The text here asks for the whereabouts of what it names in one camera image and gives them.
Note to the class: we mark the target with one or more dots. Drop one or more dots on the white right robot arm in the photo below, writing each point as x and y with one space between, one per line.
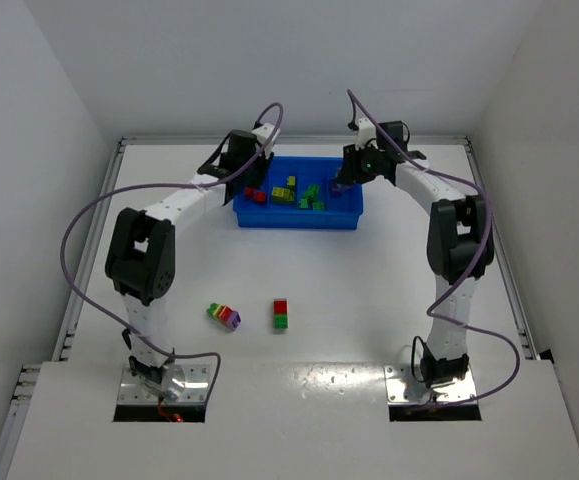
458 248

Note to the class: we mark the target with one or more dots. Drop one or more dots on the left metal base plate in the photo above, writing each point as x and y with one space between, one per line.
181 385

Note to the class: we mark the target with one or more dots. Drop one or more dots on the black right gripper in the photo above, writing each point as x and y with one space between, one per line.
345 174

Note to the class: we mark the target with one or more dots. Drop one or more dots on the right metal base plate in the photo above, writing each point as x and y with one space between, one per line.
403 390

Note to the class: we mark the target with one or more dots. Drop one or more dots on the red green lego stack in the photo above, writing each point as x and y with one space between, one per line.
280 314

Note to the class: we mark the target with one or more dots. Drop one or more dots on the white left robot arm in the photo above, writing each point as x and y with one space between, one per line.
141 260

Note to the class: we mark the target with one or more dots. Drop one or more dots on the blue divided plastic tray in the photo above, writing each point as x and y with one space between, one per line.
342 212

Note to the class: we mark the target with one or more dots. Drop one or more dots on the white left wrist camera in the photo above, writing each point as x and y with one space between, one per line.
266 135

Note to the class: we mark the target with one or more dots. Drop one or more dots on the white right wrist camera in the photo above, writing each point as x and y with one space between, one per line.
365 134

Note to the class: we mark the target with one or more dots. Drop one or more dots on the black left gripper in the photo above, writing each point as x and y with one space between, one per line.
251 173

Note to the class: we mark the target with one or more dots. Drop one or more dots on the small rainbow lego stack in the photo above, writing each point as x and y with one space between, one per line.
225 315

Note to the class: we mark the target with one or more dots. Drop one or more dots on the metal base plate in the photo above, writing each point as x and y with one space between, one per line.
403 390
181 385

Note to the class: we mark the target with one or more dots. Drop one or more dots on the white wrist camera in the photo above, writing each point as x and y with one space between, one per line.
266 135
365 134

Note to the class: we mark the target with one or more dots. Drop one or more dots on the red lego brick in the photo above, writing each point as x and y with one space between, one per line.
256 196

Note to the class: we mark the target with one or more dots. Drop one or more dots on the lime lego brick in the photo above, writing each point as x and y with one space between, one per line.
285 194

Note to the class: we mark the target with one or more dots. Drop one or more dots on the green lego pile in tray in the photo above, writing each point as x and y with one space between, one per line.
311 199

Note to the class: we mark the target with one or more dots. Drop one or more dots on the purple lego brick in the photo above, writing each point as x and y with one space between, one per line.
336 189

